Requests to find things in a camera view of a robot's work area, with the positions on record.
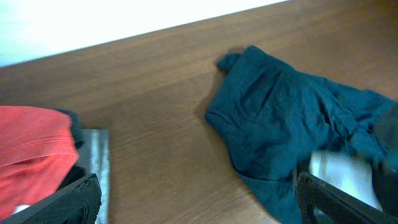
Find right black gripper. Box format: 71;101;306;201
373;105;397;217

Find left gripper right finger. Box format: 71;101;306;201
295;172;397;224

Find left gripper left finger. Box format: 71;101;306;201
1;174;101;224

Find navy blue shorts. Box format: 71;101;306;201
205;46;396;223

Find black folded shirt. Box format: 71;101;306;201
56;109;86;190

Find grey folded shirt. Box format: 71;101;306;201
76;129;110;224

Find red folded shirt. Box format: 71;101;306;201
1;106;79;219

